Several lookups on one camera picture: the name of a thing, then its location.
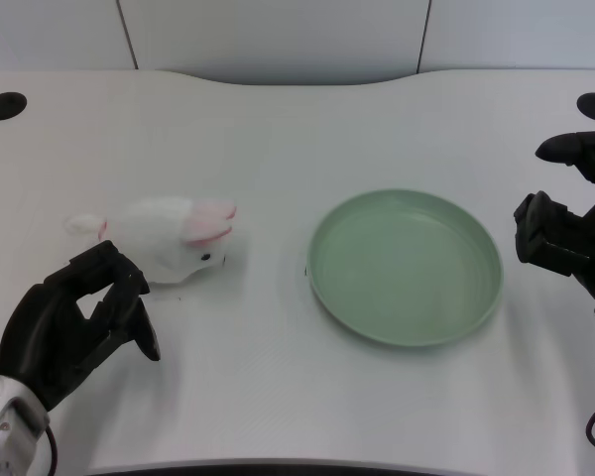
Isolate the white plush rabbit doll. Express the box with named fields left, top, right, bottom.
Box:
left=62, top=196, right=239, bottom=286

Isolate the green round plate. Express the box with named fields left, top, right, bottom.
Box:
left=305, top=187, right=505, bottom=349

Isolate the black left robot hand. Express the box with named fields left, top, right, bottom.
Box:
left=0, top=240, right=162, bottom=414

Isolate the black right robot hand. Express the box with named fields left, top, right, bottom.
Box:
left=513, top=128, right=595, bottom=302

